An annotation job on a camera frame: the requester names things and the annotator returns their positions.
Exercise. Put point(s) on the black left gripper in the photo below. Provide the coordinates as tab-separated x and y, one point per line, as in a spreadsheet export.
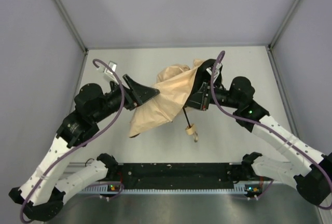
128	93

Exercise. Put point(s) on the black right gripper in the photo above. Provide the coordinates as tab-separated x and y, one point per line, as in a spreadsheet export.
204	96

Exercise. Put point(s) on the beige and black folding umbrella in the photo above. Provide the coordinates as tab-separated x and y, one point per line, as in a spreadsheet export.
175	84

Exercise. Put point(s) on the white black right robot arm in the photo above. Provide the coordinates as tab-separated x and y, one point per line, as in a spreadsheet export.
306	169

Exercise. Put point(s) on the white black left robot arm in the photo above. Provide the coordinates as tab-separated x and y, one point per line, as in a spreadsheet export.
44	194

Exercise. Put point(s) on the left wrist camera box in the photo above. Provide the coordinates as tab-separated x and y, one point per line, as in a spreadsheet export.
108	73

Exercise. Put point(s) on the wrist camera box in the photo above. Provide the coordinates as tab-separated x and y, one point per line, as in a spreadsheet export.
216	72
108	73

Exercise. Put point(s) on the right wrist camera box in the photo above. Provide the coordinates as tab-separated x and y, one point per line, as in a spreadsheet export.
216	72

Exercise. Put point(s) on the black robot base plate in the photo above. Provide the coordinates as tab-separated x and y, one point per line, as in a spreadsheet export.
182	176

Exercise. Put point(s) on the aluminium frame rail front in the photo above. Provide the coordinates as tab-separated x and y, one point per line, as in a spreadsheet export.
249	189

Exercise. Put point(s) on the aluminium frame post left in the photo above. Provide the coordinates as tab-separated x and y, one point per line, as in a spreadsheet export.
70	25

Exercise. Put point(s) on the aluminium frame post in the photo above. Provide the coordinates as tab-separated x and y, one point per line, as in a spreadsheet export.
70	25
284	24

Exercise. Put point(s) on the aluminium frame post right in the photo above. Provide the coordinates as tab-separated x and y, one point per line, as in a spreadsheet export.
284	24

